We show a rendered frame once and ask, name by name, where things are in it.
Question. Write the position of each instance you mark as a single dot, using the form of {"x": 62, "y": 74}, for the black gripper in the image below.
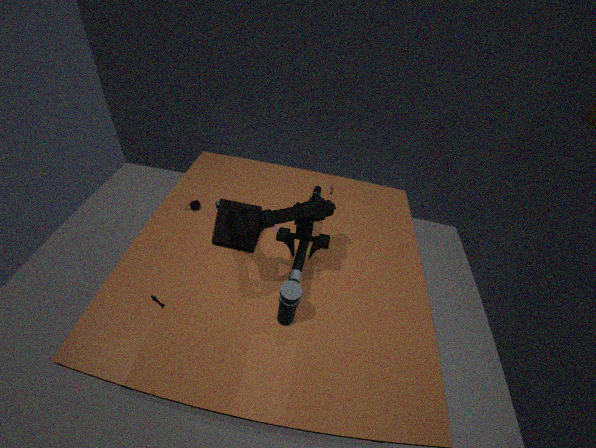
{"x": 303, "y": 232}

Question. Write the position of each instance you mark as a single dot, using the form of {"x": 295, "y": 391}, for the dark grey post with cap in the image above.
{"x": 290, "y": 293}

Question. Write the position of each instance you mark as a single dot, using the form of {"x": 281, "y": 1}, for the black long rod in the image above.
{"x": 303, "y": 245}

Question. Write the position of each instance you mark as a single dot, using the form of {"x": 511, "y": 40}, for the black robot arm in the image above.
{"x": 316, "y": 209}

